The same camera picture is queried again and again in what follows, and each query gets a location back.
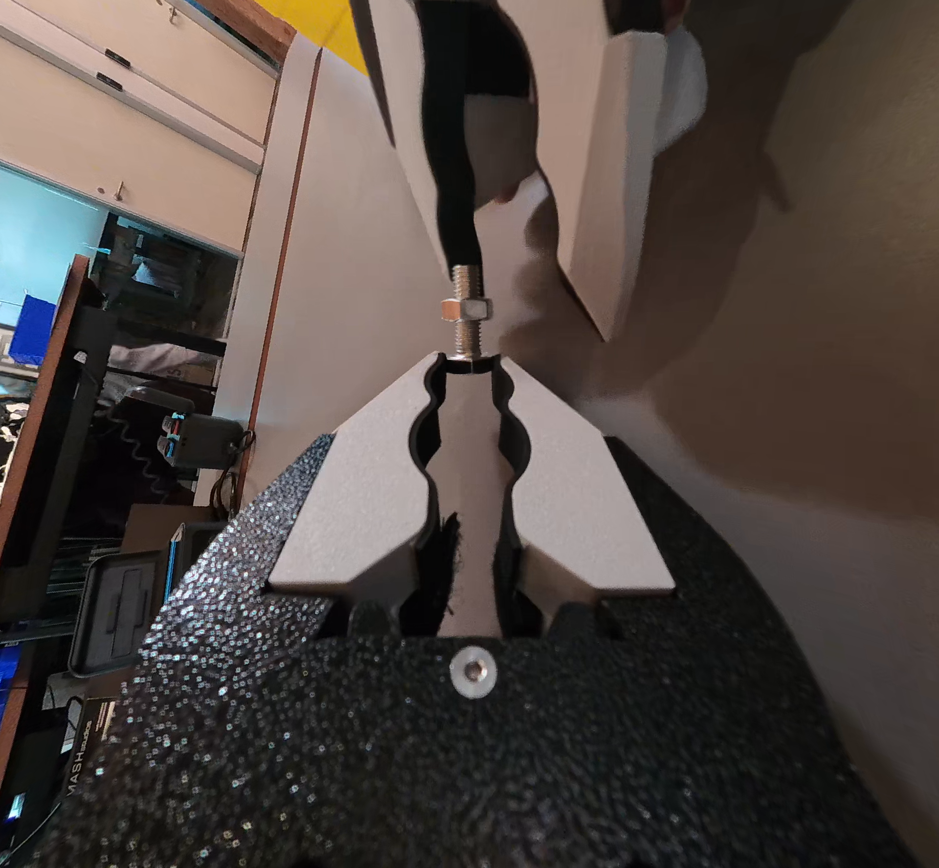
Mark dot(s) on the black hard case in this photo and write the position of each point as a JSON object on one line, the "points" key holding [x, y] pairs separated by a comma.
{"points": [[117, 611]]}

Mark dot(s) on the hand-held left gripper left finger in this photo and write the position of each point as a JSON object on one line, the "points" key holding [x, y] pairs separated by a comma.
{"points": [[352, 501]]}

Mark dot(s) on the wooden top desk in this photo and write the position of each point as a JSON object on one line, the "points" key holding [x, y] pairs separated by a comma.
{"points": [[44, 428]]}

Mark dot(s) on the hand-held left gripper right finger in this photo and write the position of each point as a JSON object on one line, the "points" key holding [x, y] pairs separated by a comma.
{"points": [[587, 501]]}

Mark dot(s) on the blue plastic bin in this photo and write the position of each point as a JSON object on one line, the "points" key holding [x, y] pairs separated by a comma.
{"points": [[33, 329]]}

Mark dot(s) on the black printed carton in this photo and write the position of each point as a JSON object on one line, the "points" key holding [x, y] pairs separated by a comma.
{"points": [[92, 750]]}

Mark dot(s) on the silver hex bolt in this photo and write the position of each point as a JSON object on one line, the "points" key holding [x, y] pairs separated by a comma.
{"points": [[467, 281]]}

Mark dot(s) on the cardboard box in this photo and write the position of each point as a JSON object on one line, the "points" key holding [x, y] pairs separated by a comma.
{"points": [[158, 527]]}

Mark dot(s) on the grey electrical box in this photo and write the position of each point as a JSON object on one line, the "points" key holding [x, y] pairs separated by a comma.
{"points": [[209, 439]]}

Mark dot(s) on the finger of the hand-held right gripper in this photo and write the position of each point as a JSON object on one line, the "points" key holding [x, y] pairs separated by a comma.
{"points": [[400, 76], [587, 149]]}

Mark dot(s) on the silver hex nut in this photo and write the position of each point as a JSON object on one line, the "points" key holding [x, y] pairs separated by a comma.
{"points": [[467, 310]]}

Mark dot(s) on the glass partition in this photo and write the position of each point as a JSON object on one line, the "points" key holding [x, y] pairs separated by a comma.
{"points": [[44, 237]]}

